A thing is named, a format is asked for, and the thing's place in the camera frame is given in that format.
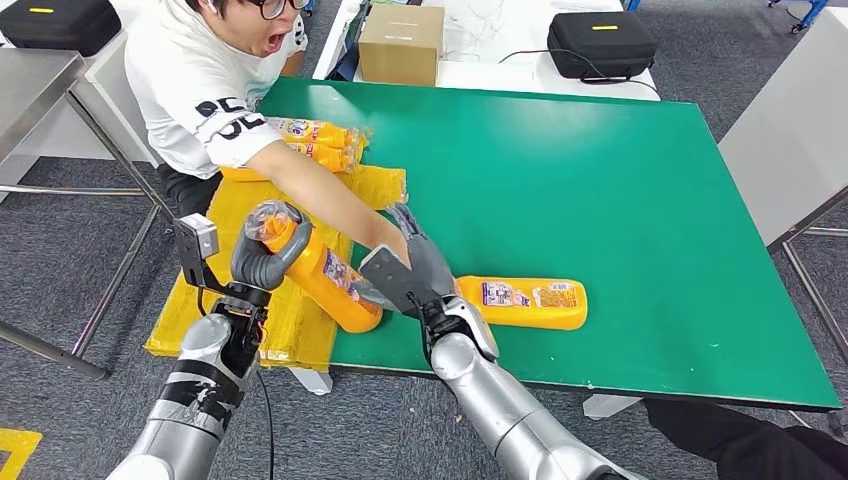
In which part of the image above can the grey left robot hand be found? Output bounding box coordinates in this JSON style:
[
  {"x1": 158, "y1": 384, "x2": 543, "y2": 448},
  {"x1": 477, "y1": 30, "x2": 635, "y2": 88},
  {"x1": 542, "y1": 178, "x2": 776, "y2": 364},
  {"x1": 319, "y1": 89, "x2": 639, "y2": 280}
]
[{"x1": 229, "y1": 203, "x2": 314, "y2": 293}]

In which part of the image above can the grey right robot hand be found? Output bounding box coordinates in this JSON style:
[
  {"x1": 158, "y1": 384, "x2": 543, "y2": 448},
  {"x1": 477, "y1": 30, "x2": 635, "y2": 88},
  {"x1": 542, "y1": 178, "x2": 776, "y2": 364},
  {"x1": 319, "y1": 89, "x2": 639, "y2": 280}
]
[{"x1": 351, "y1": 201, "x2": 458, "y2": 313}]

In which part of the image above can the orange detergent bottle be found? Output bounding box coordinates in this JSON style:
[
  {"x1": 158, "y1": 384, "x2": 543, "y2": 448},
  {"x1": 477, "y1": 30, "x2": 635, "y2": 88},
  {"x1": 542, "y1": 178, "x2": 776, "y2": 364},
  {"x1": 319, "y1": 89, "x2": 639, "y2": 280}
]
[
  {"x1": 243, "y1": 199, "x2": 384, "y2": 335},
  {"x1": 264, "y1": 117, "x2": 369, "y2": 150},
  {"x1": 219, "y1": 142, "x2": 362, "y2": 183},
  {"x1": 455, "y1": 275, "x2": 589, "y2": 332}
]

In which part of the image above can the yellow taped mat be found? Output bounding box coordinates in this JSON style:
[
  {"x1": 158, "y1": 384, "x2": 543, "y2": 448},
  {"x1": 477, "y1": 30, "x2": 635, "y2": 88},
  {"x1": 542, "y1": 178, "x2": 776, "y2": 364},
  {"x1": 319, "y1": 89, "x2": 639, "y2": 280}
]
[{"x1": 144, "y1": 129, "x2": 409, "y2": 372}]

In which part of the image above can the white table leg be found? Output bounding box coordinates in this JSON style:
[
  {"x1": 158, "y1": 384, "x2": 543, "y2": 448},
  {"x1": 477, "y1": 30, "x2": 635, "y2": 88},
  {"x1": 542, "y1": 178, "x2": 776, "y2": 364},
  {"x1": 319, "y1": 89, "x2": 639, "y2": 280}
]
[
  {"x1": 582, "y1": 395, "x2": 641, "y2": 422},
  {"x1": 288, "y1": 366, "x2": 335, "y2": 397}
]

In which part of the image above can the person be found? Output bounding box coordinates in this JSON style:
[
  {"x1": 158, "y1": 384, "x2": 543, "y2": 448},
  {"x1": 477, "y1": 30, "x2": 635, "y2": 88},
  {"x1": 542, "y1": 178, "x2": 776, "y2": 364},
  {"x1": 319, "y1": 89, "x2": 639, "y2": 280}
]
[{"x1": 124, "y1": 0, "x2": 412, "y2": 266}]

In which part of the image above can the green table mat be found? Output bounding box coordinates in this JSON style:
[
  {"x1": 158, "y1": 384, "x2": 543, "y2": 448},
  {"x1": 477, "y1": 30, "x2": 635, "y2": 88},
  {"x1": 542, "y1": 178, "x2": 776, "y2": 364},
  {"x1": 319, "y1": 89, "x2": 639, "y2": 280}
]
[{"x1": 254, "y1": 78, "x2": 841, "y2": 412}]

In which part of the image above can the white table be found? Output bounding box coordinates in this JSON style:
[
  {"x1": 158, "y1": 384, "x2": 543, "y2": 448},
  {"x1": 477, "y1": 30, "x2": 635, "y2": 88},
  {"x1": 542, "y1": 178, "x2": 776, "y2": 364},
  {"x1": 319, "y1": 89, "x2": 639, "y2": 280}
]
[{"x1": 311, "y1": 0, "x2": 662, "y2": 103}]

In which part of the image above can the dark blue folder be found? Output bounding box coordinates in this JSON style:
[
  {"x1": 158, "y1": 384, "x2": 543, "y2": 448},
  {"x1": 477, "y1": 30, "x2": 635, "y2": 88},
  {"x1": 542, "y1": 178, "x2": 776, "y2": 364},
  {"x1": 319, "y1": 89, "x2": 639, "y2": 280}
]
[{"x1": 327, "y1": 0, "x2": 372, "y2": 82}]

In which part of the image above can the cardboard box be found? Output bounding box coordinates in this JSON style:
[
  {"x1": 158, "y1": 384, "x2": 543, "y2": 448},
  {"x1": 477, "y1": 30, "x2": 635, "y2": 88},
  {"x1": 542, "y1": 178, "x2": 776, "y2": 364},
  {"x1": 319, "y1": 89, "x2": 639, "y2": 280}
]
[{"x1": 358, "y1": 4, "x2": 446, "y2": 88}]

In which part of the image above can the black carrying case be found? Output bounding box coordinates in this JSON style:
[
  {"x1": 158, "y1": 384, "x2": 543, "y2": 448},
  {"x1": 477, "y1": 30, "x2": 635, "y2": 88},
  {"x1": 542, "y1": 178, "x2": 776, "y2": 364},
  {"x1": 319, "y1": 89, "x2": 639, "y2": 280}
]
[
  {"x1": 0, "y1": 0, "x2": 123, "y2": 58},
  {"x1": 547, "y1": 11, "x2": 659, "y2": 82}
]

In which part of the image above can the black fabric object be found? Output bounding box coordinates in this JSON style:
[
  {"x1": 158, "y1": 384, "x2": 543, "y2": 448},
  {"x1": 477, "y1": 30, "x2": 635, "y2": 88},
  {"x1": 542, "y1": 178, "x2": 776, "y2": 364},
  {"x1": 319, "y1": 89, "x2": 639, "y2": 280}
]
[{"x1": 642, "y1": 397, "x2": 848, "y2": 480}]

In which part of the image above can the light grey table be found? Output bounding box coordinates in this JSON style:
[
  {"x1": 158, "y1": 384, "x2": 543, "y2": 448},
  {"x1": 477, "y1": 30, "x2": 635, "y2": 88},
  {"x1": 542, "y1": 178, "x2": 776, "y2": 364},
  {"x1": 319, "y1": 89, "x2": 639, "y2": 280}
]
[{"x1": 717, "y1": 7, "x2": 848, "y2": 369}]

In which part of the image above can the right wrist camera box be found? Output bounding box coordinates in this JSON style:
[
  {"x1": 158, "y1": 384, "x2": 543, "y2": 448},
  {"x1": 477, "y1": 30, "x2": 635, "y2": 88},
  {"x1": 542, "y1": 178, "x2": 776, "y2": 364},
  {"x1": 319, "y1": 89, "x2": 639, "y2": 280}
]
[{"x1": 358, "y1": 245, "x2": 425, "y2": 313}]

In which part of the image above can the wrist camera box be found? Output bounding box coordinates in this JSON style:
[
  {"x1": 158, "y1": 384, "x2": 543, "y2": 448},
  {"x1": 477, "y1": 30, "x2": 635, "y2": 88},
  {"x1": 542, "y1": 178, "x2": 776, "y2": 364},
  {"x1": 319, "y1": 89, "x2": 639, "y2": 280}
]
[
  {"x1": 173, "y1": 213, "x2": 221, "y2": 289},
  {"x1": 358, "y1": 245, "x2": 425, "y2": 313}
]

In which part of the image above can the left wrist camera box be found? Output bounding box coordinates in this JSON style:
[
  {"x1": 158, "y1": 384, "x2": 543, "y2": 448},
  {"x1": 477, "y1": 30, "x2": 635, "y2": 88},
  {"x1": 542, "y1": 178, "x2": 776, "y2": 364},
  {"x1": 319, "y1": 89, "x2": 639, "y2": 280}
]
[{"x1": 173, "y1": 213, "x2": 221, "y2": 289}]

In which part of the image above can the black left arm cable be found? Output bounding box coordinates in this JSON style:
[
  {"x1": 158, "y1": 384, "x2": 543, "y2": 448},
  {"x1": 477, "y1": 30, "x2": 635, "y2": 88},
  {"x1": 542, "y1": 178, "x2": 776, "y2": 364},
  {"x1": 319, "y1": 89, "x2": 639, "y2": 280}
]
[{"x1": 254, "y1": 370, "x2": 276, "y2": 480}]

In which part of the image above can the black table cable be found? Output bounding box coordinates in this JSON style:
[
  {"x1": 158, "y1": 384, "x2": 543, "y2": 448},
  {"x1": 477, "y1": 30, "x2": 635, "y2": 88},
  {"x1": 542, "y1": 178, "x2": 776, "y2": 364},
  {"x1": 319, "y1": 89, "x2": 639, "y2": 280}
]
[{"x1": 498, "y1": 49, "x2": 662, "y2": 101}]

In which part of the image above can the steel frame table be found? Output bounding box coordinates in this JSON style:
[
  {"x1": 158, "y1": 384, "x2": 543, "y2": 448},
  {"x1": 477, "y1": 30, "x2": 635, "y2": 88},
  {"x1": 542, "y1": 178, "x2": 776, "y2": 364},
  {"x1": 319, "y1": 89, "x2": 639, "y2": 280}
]
[{"x1": 0, "y1": 49, "x2": 180, "y2": 382}]

